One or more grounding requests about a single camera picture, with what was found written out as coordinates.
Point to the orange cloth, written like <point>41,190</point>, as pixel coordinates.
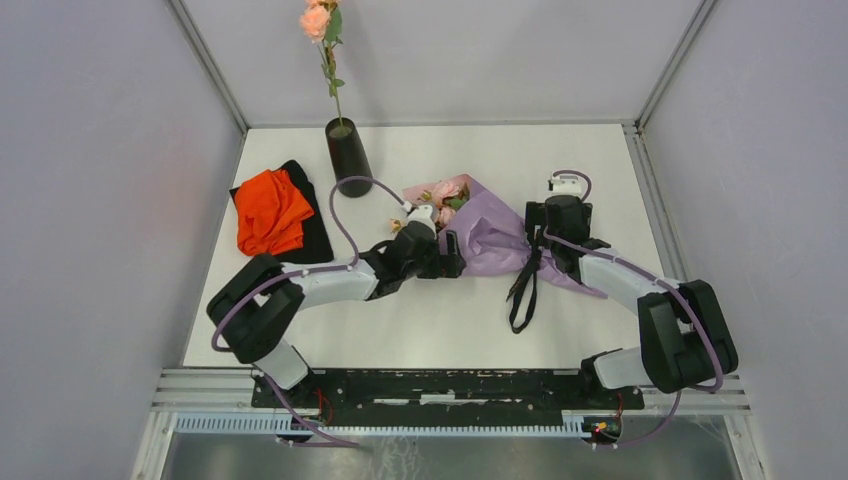
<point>271,212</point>

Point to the black cloth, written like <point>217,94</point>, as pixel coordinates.
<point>317,247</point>

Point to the black ribbon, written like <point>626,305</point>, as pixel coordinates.
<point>527,278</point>

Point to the purple paper flower bouquet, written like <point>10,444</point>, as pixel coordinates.
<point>491,235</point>

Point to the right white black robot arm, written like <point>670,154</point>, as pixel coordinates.
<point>684,339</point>

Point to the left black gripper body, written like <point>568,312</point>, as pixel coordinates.
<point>427,267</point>

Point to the black cylindrical vase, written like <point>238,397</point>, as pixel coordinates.
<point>346,150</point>

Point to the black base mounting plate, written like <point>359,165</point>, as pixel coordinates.
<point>453,398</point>

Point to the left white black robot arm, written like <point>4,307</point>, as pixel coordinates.
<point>252,312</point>

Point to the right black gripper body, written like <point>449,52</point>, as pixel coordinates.
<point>535,215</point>

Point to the white slotted cable duct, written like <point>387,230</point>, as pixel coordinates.
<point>282,424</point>

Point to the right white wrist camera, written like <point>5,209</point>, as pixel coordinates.
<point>566,184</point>

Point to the pink rose stem in vase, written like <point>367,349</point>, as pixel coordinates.
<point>322,23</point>

